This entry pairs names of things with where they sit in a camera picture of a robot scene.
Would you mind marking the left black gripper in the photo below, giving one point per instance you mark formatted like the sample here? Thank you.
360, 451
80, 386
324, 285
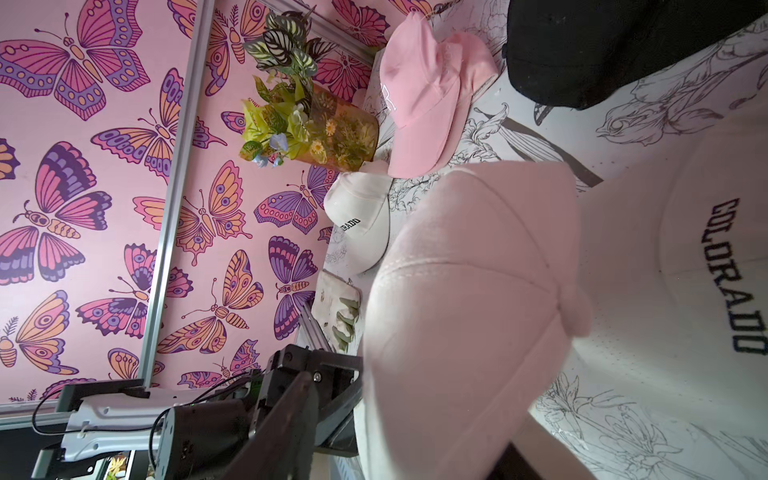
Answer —
200, 439

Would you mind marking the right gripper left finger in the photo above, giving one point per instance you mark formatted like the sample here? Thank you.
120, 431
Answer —
283, 445

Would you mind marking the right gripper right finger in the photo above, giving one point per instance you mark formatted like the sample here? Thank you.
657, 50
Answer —
512, 465

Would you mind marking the pink cap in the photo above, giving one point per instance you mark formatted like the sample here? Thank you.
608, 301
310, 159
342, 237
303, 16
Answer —
470, 319
428, 88

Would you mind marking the white colorado cap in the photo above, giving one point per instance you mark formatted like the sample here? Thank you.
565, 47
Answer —
672, 381
358, 206

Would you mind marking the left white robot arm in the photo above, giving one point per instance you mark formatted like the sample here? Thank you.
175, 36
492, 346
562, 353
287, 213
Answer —
110, 417

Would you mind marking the amber vase with flowers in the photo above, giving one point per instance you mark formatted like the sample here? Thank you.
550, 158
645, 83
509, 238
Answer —
297, 118

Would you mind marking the black cap back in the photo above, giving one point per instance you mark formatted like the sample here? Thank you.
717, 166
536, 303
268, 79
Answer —
577, 53

